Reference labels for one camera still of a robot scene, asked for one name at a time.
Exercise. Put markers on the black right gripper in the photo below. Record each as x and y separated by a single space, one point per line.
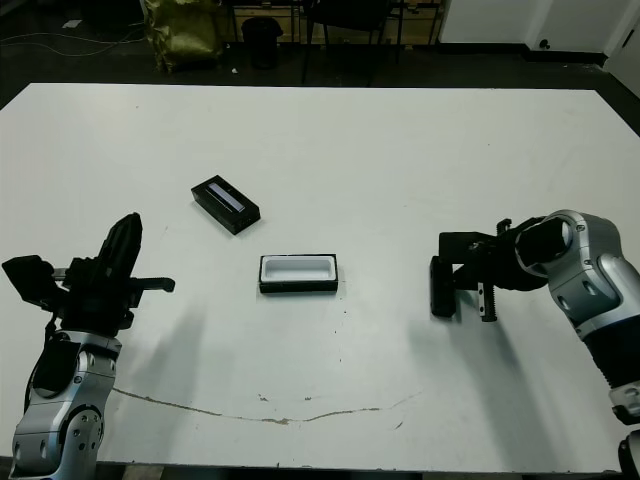
507 272

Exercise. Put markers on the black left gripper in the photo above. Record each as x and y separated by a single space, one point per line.
95 305

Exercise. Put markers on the black camera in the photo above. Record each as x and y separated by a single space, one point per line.
441 290

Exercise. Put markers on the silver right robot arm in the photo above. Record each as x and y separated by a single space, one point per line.
595 260

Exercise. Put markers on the black lid with silver stripe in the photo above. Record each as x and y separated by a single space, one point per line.
225 202

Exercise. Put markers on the black box with white insert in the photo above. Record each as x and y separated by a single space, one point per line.
297 272

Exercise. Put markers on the yellow-green plastic bag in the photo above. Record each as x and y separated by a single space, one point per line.
182 32

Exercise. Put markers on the white paper sheet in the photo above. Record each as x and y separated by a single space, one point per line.
71 23

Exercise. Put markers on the black waste bin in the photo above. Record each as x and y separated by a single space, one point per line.
262 42

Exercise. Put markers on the black chair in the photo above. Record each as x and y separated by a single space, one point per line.
350 12

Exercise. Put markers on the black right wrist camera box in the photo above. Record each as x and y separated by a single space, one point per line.
467 247

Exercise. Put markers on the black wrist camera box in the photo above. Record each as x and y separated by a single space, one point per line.
27 280
467 247

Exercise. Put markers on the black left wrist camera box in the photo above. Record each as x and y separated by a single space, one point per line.
27 280

